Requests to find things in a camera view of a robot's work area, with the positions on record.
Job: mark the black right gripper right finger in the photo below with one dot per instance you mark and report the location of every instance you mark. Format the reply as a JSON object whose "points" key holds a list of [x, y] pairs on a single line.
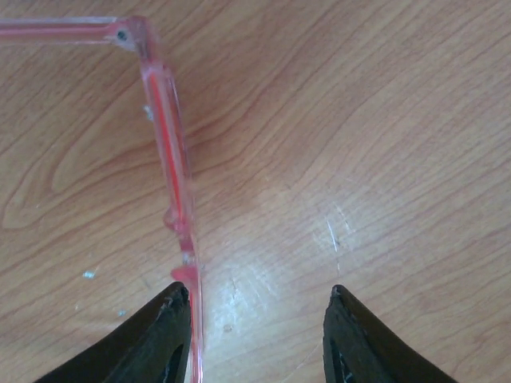
{"points": [[359, 347]]}

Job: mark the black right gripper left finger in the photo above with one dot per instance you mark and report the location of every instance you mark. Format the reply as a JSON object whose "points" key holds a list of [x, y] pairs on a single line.
{"points": [[151, 346]]}

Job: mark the pink transparent sunglasses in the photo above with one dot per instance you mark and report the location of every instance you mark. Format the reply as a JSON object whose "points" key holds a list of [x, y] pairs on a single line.
{"points": [[136, 34]]}

